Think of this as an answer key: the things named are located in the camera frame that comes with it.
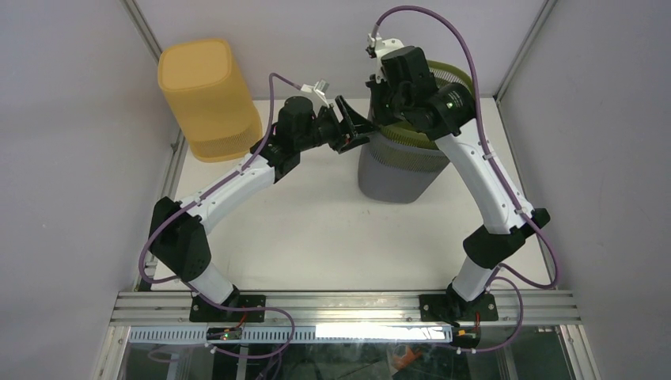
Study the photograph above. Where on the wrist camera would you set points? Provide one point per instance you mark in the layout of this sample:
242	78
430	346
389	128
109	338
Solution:
317	93
377	48

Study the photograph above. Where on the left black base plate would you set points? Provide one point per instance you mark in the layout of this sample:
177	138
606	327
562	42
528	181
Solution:
241	305

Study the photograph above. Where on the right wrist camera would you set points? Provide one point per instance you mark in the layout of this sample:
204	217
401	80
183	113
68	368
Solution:
377	48

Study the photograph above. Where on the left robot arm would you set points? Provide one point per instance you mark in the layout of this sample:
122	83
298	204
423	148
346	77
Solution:
180	228

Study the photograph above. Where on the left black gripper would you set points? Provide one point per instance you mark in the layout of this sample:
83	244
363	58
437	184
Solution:
341	142

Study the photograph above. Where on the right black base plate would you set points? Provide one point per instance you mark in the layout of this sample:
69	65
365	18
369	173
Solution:
449	307

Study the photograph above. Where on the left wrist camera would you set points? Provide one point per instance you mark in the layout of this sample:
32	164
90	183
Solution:
317	93

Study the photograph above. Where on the white slotted cable duct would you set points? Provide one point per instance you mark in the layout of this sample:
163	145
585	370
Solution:
331	333

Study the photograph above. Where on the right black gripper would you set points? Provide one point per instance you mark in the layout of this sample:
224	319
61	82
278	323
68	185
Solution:
376	87

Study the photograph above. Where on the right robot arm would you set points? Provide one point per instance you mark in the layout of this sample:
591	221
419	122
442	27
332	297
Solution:
508	218

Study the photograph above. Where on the right aluminium corner post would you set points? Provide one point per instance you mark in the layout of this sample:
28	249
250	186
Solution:
530	37

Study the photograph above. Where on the aluminium front rail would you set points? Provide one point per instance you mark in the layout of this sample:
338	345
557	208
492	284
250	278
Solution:
177	308

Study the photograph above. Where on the green plastic basket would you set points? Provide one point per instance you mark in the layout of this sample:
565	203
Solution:
453	103

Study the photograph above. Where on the aluminium corner post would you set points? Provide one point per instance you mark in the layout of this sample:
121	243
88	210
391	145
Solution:
530	37
140	22

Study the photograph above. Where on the yellow plastic basket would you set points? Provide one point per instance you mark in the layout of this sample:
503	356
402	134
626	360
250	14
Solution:
209	98

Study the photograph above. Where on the left aluminium corner post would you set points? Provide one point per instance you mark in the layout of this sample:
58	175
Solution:
140	22

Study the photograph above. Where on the grey plastic basket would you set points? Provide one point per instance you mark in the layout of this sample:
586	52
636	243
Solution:
398	164

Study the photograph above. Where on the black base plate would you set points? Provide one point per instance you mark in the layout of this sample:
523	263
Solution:
449	307
241	305

